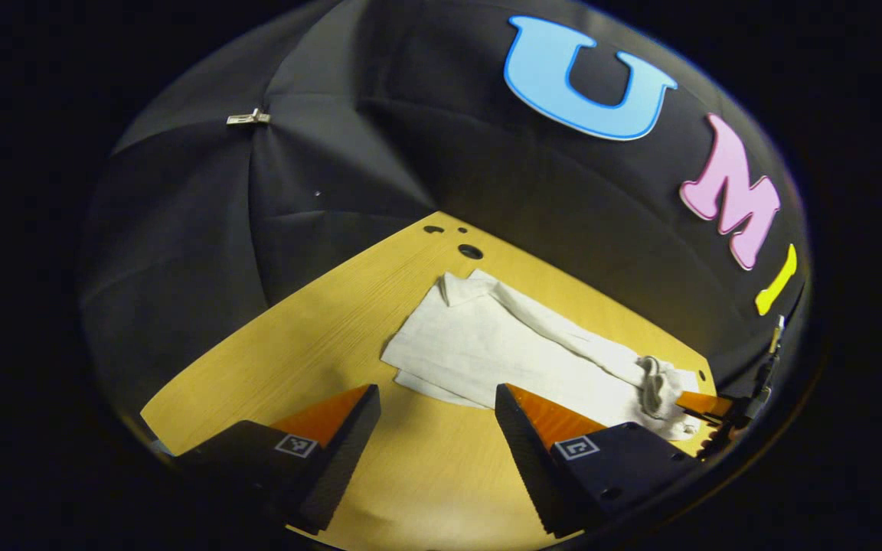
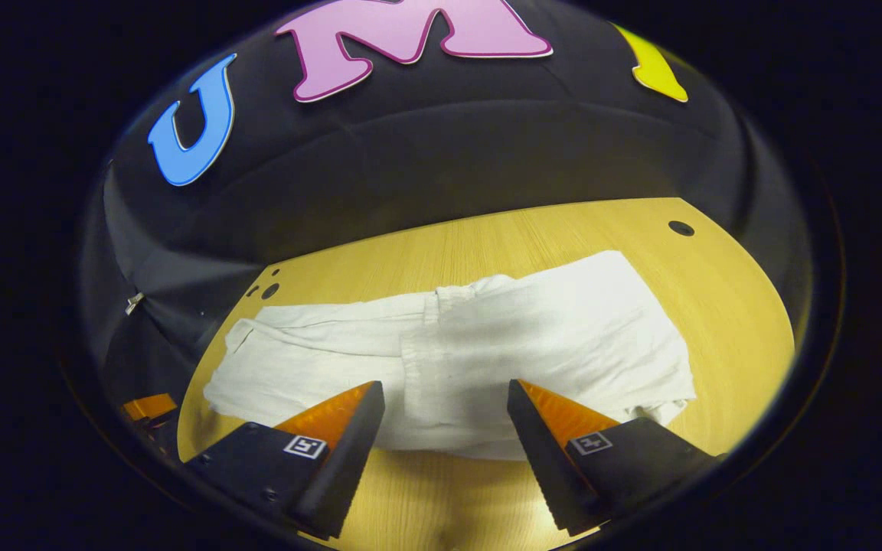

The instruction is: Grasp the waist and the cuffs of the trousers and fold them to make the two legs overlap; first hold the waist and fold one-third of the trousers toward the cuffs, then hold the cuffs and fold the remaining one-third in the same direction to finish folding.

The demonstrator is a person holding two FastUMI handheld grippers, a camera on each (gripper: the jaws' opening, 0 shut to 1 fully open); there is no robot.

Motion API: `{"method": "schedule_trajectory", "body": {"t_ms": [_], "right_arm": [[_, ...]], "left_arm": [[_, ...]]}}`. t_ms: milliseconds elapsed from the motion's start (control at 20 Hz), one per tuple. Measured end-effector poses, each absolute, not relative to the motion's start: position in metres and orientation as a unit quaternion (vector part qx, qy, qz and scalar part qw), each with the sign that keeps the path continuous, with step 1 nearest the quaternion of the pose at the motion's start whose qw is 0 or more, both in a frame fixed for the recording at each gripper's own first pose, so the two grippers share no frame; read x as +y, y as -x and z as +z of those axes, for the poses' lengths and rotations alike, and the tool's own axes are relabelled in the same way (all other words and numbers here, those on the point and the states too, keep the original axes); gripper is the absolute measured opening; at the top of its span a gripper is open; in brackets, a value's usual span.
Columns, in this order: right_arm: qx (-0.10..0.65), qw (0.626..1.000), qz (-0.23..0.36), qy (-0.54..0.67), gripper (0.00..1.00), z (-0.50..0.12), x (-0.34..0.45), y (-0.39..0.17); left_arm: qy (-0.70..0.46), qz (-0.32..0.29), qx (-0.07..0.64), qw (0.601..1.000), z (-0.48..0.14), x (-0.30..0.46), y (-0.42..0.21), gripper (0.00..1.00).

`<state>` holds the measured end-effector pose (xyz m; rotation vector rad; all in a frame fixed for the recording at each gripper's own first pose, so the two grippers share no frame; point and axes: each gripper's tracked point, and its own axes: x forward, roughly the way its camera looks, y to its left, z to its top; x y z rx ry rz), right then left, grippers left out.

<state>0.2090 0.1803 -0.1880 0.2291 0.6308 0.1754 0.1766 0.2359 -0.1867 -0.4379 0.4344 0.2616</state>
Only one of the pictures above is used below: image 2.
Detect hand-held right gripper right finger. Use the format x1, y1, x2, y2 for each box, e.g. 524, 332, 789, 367
507, 378, 721, 536

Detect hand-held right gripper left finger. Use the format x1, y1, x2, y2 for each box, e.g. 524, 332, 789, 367
185, 380, 386, 540

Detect white jeans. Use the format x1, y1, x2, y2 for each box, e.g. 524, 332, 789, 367
203, 250, 697, 461

